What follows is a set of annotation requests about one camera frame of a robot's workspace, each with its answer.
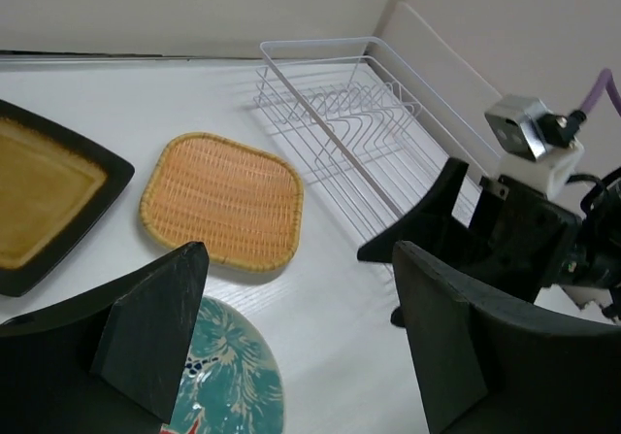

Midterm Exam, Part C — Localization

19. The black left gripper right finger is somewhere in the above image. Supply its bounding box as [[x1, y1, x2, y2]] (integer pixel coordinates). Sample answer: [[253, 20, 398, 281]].
[[393, 242, 620, 433]]

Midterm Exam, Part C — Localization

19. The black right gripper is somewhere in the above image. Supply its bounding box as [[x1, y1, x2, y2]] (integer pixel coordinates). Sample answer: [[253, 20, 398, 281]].
[[357, 157, 581, 328]]

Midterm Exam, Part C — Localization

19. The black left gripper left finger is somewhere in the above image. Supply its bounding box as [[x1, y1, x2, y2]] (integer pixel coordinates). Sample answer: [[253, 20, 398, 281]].
[[1, 242, 210, 433]]

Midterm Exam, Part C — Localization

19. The round teal red plate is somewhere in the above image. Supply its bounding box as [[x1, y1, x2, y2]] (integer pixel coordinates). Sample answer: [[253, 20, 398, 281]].
[[160, 296, 285, 434]]

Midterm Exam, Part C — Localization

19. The woven bamboo tray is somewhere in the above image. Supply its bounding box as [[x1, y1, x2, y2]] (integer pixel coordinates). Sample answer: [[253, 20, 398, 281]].
[[139, 132, 304, 273]]

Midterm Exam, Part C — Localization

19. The square black yellow plate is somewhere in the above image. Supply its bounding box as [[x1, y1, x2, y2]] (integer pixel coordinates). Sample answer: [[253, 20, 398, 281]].
[[1, 101, 135, 297]]

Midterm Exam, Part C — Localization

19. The white wire dish rack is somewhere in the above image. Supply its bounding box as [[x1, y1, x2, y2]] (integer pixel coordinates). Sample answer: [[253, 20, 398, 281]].
[[255, 37, 486, 242]]

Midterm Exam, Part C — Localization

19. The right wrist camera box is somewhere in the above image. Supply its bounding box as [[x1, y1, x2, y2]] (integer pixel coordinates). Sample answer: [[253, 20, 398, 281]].
[[484, 95, 585, 200]]

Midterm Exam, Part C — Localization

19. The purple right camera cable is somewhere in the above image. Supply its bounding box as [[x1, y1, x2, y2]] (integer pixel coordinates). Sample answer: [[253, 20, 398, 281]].
[[579, 67, 621, 119]]

